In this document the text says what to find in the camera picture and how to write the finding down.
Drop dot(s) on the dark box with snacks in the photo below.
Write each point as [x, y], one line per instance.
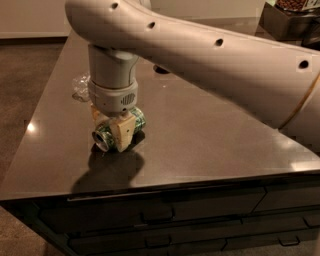
[289, 19]

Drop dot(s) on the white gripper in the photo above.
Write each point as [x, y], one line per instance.
[114, 99]

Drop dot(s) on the red apple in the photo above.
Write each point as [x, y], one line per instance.
[160, 70]

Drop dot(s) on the dark drawer cabinet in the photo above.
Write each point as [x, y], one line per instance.
[179, 221]

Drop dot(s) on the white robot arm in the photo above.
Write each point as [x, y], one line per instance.
[275, 82]

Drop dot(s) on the clear plastic water bottle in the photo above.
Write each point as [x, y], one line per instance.
[80, 87]

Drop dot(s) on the green soda can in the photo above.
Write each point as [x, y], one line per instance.
[116, 133]

